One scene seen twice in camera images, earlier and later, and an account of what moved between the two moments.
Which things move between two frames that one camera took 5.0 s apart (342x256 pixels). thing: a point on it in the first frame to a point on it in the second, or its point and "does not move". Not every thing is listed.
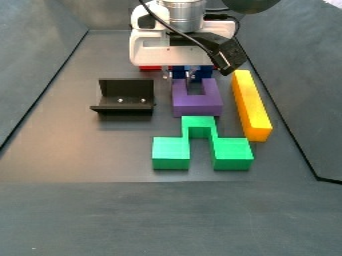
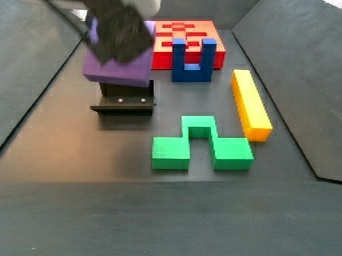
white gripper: (156, 47) to (146, 7)
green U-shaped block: (231, 152) does not move
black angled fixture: (127, 97) does not move
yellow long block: (251, 111) does not move
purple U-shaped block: (192, 105) to (132, 73)
